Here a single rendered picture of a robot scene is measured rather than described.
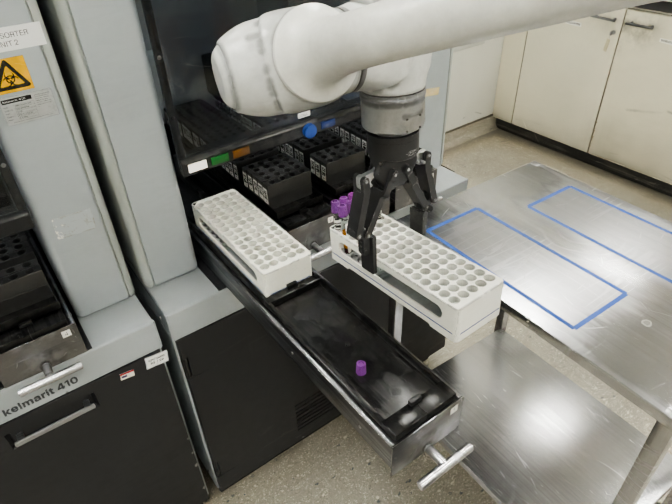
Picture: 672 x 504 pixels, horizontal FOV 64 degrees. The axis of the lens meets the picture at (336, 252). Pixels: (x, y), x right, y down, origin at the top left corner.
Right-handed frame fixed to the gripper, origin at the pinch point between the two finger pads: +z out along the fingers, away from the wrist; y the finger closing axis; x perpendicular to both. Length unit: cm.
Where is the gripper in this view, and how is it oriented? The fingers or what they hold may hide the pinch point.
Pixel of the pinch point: (394, 245)
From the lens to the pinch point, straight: 87.8
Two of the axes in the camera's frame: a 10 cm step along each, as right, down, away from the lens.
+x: -6.0, -4.1, 6.8
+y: 7.9, -3.9, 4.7
